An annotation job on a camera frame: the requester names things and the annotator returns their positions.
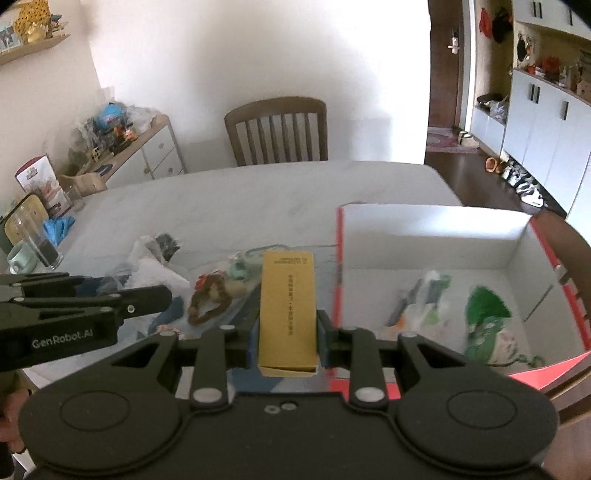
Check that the glass tumbler dark drink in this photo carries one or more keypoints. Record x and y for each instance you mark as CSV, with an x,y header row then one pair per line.
x,y
39,242

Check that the yellow sponge block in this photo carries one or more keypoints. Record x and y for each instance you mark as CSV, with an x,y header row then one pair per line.
x,y
288,314

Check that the orange shoes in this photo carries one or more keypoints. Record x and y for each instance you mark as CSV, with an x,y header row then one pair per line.
x,y
494,165

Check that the red hanging hat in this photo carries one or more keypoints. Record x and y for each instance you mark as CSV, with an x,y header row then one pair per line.
x,y
485,21

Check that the white wall cabinet unit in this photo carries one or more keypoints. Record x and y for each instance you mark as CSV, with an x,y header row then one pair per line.
x,y
535,120

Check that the white cardboard box red edges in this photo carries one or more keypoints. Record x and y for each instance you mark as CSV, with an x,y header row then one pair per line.
x,y
429,240

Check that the dark wooden door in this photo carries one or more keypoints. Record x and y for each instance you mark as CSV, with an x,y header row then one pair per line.
x,y
445,83

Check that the mint green small item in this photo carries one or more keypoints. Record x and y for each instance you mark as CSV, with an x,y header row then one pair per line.
x,y
244,267

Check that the wooden wall shelf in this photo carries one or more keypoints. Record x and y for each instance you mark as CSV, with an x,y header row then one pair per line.
x,y
32,48

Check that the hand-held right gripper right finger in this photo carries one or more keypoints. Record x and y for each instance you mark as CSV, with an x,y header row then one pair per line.
x,y
364,350

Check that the blue cloth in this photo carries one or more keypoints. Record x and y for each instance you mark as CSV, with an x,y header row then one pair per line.
x,y
57,230

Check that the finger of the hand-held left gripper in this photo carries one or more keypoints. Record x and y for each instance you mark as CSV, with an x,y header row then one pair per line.
x,y
41,280
143,300

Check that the pale green mug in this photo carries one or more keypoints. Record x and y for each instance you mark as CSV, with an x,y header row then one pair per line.
x,y
21,259

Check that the black hanging hat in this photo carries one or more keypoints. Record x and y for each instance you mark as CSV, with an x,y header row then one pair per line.
x,y
501,25

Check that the row of white sneakers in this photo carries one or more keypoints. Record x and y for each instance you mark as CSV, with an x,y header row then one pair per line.
x,y
524,184

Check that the brown toy in bag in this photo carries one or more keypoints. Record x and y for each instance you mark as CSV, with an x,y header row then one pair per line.
x,y
207,297

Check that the clear plastic packet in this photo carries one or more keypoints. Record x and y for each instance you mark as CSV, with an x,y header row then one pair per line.
x,y
420,300

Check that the red and white carton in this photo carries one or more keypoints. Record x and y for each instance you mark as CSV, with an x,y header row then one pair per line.
x,y
41,182

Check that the green and yellow tray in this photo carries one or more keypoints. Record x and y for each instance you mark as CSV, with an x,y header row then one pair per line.
x,y
27,207

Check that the pile of toys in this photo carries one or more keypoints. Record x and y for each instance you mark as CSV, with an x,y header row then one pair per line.
x,y
111,127

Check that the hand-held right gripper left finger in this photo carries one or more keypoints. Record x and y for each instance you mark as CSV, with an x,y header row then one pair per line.
x,y
217,350

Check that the wooden slat-back chair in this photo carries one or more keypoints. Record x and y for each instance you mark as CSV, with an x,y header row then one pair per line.
x,y
277,131

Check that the patterned doormat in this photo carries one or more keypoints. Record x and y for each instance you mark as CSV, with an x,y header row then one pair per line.
x,y
445,141

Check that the clear plastic bag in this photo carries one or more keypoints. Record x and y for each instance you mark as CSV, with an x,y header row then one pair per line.
x,y
152,272

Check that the empty drinking glass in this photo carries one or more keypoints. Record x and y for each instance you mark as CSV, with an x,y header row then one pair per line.
x,y
76,199

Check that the white sideboard wooden top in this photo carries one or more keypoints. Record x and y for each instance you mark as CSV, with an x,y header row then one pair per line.
x,y
159,152

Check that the beige slippers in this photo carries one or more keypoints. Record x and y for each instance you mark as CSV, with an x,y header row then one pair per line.
x,y
467,139

